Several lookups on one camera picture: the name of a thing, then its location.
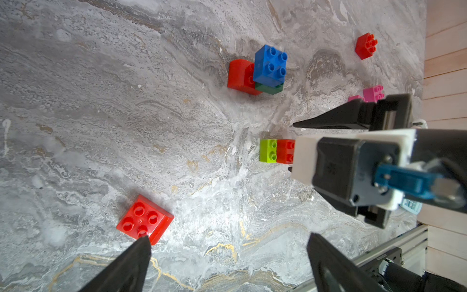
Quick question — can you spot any red lego brick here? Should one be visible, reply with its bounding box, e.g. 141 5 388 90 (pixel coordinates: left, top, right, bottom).
227 59 261 96
276 139 295 165
116 195 175 246
355 33 378 60

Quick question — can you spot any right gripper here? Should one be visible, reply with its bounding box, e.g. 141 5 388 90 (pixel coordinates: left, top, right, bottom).
291 92 415 229

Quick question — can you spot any blue lego brick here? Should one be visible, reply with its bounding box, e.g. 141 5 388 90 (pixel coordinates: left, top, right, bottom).
253 45 288 87

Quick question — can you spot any pink lego brick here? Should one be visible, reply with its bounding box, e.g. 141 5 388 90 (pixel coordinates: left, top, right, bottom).
363 85 385 103
348 95 364 102

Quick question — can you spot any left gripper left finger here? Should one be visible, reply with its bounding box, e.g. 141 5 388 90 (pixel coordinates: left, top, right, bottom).
81 236 152 292

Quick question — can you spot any green lego brick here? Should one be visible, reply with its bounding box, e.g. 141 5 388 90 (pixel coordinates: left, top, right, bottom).
255 82 284 95

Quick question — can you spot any pink lego brick left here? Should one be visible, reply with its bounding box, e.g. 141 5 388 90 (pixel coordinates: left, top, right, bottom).
348 95 364 102

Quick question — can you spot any lime lego brick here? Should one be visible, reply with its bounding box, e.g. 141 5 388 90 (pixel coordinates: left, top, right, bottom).
259 139 277 163

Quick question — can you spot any aluminium rail front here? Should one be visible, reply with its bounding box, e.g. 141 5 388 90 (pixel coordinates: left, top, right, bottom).
293 226 434 292

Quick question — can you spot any pink lego brick right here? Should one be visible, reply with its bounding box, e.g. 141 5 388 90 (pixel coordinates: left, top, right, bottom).
363 85 385 103

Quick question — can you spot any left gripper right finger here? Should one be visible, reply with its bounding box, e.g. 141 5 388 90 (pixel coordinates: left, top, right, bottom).
306 233 384 292

